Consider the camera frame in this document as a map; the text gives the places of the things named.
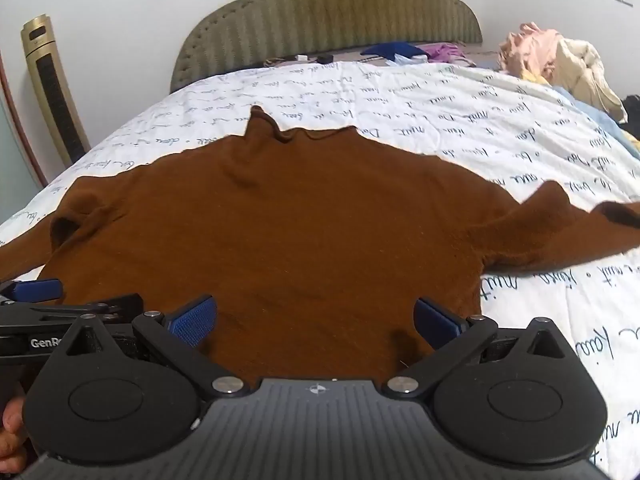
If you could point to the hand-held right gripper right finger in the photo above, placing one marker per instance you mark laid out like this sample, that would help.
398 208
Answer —
437 322

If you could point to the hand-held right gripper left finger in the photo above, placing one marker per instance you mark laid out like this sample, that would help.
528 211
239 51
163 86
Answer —
192 322

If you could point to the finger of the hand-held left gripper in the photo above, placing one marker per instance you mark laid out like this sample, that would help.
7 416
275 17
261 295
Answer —
37 290
117 306

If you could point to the brown sweater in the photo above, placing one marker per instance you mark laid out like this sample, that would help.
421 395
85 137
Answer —
300 235

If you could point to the person's left hand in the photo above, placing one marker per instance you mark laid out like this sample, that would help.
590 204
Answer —
10 455

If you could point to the gold tower fan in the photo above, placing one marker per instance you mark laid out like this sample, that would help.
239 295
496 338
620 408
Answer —
50 85

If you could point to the white printed bed sheet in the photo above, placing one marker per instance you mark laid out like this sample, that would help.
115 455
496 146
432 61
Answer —
400 105

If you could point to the light blue blanket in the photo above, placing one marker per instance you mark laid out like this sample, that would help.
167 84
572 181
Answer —
595 117

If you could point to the light blue cloth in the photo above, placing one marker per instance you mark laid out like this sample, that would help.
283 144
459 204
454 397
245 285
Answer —
407 60

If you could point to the purple cloth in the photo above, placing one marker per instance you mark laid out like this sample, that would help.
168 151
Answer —
445 52

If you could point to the dark blue cloth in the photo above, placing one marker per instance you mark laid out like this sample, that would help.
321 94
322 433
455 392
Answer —
392 50

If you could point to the black cloth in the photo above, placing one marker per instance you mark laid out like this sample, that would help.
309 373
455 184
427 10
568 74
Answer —
632 115

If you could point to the small black box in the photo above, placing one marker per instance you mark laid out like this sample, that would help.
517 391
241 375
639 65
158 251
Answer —
325 57

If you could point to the olive padded headboard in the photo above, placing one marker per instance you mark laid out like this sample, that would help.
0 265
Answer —
325 10

